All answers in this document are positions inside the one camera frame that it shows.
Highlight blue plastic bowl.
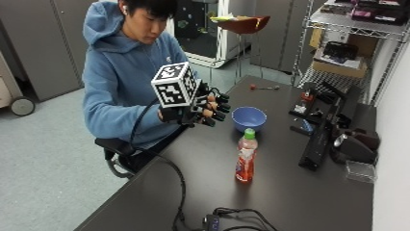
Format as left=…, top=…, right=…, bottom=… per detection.
left=230, top=106, right=268, bottom=133

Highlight white marker cube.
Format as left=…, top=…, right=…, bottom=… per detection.
left=150, top=62, right=199, bottom=109

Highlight red drink bottle green cap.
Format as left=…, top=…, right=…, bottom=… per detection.
left=234, top=127, right=258, bottom=184

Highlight black red small device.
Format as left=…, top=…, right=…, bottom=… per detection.
left=288, top=82, right=320, bottom=118

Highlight small blue item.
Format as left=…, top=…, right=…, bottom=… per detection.
left=299, top=118, right=315, bottom=135

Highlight black office chair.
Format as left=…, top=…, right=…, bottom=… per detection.
left=93, top=138, right=147, bottom=179

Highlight brown bar stool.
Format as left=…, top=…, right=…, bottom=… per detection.
left=217, top=14, right=271, bottom=85

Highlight grey locker cabinet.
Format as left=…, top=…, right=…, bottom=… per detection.
left=248, top=0, right=318, bottom=75

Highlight yellow green item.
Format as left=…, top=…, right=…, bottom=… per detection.
left=210, top=13, right=240, bottom=24

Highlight person in blue hoodie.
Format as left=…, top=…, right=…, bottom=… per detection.
left=81, top=0, right=203, bottom=173

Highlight flat cardboard box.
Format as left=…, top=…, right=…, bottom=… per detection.
left=310, top=47, right=368, bottom=79

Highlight black hub box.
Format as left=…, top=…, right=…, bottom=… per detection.
left=202, top=214, right=222, bottom=231

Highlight black pouch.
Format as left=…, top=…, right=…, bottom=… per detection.
left=322, top=40, right=359, bottom=64

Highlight black rounded device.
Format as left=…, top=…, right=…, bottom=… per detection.
left=330, top=128, right=382, bottom=166

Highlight tall cardboard box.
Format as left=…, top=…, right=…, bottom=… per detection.
left=308, top=26, right=380, bottom=60

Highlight clear plastic box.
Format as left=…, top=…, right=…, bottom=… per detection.
left=344, top=159, right=378, bottom=184

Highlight dark boxes on shelf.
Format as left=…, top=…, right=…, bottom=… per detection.
left=319, top=0, right=410, bottom=26

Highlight beige wheeled cart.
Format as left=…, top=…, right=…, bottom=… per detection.
left=0, top=51, right=37, bottom=117

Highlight red handled screwdriver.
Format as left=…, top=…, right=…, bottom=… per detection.
left=248, top=84, right=282, bottom=91

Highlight white framed glass enclosure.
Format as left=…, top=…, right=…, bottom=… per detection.
left=171, top=0, right=254, bottom=69

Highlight black glove cable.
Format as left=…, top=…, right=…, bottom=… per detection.
left=127, top=97, right=189, bottom=231

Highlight black hub cable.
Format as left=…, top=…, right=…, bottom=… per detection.
left=211, top=207, right=279, bottom=231

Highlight metal wire shelf rack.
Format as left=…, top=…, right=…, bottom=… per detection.
left=290, top=0, right=410, bottom=108

